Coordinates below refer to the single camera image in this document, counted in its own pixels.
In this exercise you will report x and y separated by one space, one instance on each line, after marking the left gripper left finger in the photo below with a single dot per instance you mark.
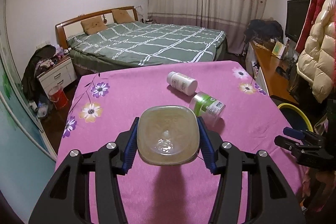
127 148

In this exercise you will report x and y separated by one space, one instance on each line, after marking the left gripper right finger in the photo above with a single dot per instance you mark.
209 143

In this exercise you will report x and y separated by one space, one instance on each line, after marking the green label clear jar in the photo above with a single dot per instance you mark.
207 107

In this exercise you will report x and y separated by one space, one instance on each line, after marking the white pill bottle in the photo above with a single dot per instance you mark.
182 83

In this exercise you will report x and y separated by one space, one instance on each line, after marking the yellow rimmed trash bin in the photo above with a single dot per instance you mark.
295 117

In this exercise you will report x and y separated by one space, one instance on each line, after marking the pink floral tablecloth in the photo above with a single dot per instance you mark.
106 104

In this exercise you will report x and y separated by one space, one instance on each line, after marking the cream puffer jacket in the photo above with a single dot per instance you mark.
316 63

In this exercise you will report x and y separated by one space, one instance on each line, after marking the red bucket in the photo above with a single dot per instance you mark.
58 97

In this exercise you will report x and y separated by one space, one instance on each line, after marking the orange wooden desk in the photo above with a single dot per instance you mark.
261 65

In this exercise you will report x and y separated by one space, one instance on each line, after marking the white nightstand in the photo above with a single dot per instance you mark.
63 74

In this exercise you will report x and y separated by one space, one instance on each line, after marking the green plaid bed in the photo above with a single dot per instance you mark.
133 45

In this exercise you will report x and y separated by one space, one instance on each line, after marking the sliding wardrobe door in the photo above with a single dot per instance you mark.
13 98

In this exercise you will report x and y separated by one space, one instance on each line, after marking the black clothes on nightstand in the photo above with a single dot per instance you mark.
42 60

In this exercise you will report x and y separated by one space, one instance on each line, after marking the left brown pillow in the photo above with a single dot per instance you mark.
93 25

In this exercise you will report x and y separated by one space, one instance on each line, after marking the brown pillow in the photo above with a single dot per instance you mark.
93 25
121 16

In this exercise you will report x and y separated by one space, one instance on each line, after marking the dark clothes pile on desk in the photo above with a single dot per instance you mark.
263 30

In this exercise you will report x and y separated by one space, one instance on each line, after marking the right brown pillow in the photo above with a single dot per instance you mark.
121 16

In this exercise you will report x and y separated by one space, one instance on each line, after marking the wooden headboard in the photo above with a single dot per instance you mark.
72 27

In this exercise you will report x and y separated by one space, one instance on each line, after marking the black television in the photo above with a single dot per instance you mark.
296 12

